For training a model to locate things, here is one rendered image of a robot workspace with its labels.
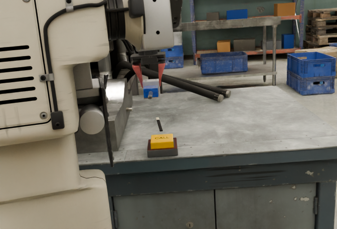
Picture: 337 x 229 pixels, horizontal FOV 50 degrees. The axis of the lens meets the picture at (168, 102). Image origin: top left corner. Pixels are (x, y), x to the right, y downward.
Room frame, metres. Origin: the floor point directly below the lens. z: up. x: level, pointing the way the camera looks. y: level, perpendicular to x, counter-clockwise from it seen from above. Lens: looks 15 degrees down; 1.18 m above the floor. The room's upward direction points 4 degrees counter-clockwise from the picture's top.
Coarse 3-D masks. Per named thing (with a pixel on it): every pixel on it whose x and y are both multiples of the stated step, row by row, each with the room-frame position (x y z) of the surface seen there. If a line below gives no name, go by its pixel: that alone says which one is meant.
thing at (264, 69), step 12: (192, 24) 4.49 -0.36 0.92; (204, 24) 4.48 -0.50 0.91; (216, 24) 4.47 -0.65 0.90; (228, 24) 4.46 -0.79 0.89; (240, 24) 4.45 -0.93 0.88; (252, 24) 4.44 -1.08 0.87; (264, 24) 4.43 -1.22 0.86; (276, 24) 4.42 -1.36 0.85; (264, 36) 5.04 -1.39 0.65; (264, 48) 5.04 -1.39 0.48; (264, 60) 5.04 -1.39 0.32; (168, 72) 5.02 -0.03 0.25; (180, 72) 4.97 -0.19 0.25; (192, 72) 4.91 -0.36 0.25; (240, 72) 4.64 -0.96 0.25; (252, 72) 4.57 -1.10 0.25; (264, 72) 4.50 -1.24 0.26; (276, 72) 4.46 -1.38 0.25
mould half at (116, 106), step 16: (112, 80) 1.27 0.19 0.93; (112, 96) 1.18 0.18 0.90; (128, 96) 1.31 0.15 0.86; (112, 112) 1.02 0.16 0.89; (128, 112) 1.26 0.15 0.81; (80, 128) 0.94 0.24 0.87; (112, 128) 0.94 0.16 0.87; (80, 144) 0.94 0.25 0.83; (96, 144) 0.94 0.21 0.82; (112, 144) 0.94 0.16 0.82
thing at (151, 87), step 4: (144, 80) 1.09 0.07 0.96; (148, 80) 1.09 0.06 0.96; (152, 80) 1.09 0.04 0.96; (156, 80) 1.08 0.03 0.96; (144, 84) 1.07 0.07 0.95; (148, 84) 1.07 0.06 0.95; (152, 84) 1.07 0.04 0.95; (156, 84) 1.07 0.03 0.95; (144, 88) 1.04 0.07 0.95; (148, 88) 1.03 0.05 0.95; (152, 88) 1.03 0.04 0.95; (156, 88) 1.03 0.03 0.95; (144, 92) 1.03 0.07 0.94; (148, 92) 1.03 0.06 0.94; (152, 92) 1.03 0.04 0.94; (156, 92) 1.03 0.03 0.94; (144, 96) 1.03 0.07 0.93; (148, 96) 0.98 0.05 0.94; (152, 96) 1.03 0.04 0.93; (156, 96) 1.03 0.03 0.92
